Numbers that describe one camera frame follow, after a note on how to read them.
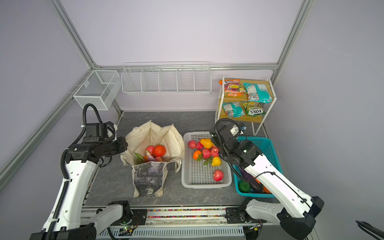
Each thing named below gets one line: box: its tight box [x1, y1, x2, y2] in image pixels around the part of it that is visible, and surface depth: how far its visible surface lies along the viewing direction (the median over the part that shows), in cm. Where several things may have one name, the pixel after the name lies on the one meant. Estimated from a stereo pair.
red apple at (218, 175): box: [213, 169, 224, 182], surface depth 84 cm
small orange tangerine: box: [193, 150, 202, 160], surface depth 91 cm
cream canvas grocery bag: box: [120, 120, 185, 198], surface depth 80 cm
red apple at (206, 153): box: [202, 148, 212, 159], surface depth 93 cm
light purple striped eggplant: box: [145, 149, 156, 162], surface depth 84 cm
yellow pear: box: [200, 138, 216, 149], surface depth 95 cm
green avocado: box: [238, 180, 251, 193], surface depth 79 cm
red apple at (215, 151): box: [211, 146, 220, 157], surface depth 93 cm
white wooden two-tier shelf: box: [215, 75, 277, 136], surface depth 86 cm
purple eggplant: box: [240, 168, 264, 193], surface depth 82 cm
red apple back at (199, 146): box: [196, 141, 204, 150], surface depth 96 cm
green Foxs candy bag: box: [242, 101, 267, 117], surface depth 98 cm
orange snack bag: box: [218, 79, 246, 97], surface depth 84 cm
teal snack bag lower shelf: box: [222, 102, 245, 118], surface depth 98 cm
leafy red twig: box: [196, 152, 213, 166], surface depth 93 cm
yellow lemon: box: [211, 156, 222, 167], surface depth 91 cm
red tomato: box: [153, 144, 166, 157], surface depth 91 cm
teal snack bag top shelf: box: [243, 82, 273, 104], surface depth 82 cm
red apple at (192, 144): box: [188, 140, 197, 149], surface depth 96 cm
